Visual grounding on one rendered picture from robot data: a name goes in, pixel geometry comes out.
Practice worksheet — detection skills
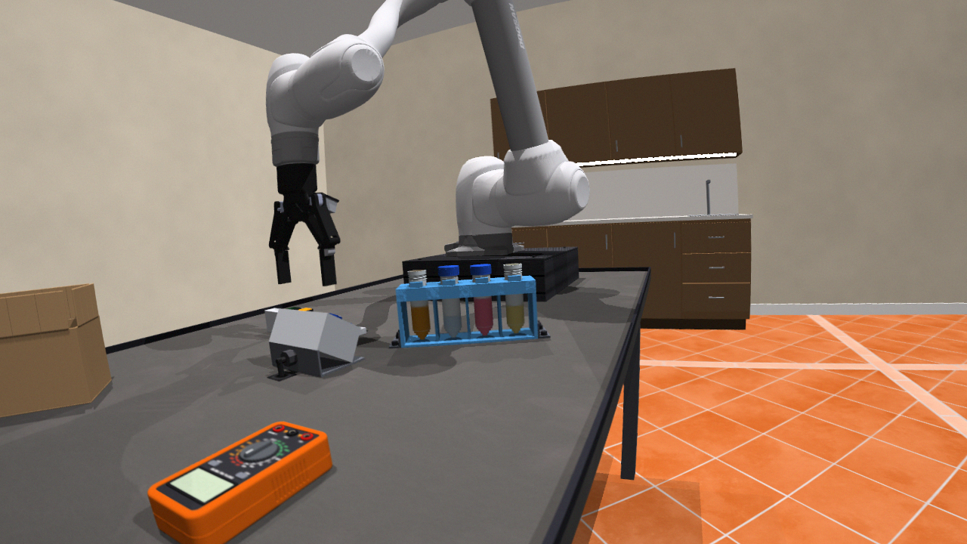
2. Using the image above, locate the orange digital multimeter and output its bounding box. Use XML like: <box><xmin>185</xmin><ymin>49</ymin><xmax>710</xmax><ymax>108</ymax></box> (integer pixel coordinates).
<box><xmin>147</xmin><ymin>422</ymin><xmax>332</xmax><ymax>544</ymax></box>

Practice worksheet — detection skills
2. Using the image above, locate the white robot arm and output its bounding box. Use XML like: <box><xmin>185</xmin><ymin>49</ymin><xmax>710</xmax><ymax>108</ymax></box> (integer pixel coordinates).
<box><xmin>266</xmin><ymin>0</ymin><xmax>589</xmax><ymax>257</ymax></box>

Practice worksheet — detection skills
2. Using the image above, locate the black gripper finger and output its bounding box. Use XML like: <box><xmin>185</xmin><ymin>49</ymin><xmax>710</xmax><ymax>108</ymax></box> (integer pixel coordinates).
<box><xmin>269</xmin><ymin>201</ymin><xmax>298</xmax><ymax>284</ymax></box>
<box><xmin>292</xmin><ymin>194</ymin><xmax>341</xmax><ymax>286</ymax></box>

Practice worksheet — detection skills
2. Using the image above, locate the dark grey table edge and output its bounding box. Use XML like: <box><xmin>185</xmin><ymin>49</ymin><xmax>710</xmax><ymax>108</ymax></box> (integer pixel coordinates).
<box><xmin>105</xmin><ymin>267</ymin><xmax>651</xmax><ymax>544</ymax></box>

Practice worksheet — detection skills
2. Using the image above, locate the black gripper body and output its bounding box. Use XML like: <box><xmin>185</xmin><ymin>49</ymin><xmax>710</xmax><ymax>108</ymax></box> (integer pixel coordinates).
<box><xmin>277</xmin><ymin>163</ymin><xmax>317</xmax><ymax>222</ymax></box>

